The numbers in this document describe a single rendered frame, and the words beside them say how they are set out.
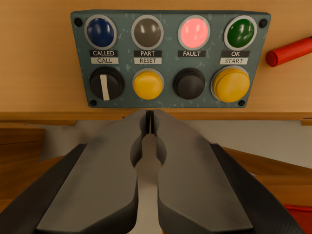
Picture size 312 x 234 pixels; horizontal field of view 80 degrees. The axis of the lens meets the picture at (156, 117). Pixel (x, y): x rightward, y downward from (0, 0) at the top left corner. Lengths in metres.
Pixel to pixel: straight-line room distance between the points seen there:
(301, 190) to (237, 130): 0.84
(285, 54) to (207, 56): 0.09
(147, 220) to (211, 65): 1.10
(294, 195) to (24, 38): 0.41
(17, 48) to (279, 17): 0.27
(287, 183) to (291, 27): 0.22
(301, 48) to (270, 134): 1.07
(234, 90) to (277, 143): 1.15
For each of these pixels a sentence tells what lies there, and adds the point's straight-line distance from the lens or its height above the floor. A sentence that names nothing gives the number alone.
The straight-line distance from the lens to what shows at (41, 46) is 0.24.
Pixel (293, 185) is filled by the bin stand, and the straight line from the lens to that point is 0.37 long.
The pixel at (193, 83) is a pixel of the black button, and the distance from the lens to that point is 0.16.
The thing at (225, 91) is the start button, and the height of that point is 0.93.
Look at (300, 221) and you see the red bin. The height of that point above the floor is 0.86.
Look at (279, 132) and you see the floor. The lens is 1.31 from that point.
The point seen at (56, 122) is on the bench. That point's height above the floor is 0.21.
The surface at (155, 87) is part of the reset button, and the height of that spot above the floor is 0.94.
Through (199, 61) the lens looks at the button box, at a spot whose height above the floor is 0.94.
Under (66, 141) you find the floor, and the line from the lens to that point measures 1.20.
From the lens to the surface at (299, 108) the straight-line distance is 0.24.
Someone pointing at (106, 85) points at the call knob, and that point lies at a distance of 0.16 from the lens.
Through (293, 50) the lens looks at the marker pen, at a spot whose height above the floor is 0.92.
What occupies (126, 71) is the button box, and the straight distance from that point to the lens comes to 0.16.
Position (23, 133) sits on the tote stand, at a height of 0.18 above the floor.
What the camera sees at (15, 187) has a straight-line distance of 0.73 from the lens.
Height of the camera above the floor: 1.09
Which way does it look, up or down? 86 degrees down
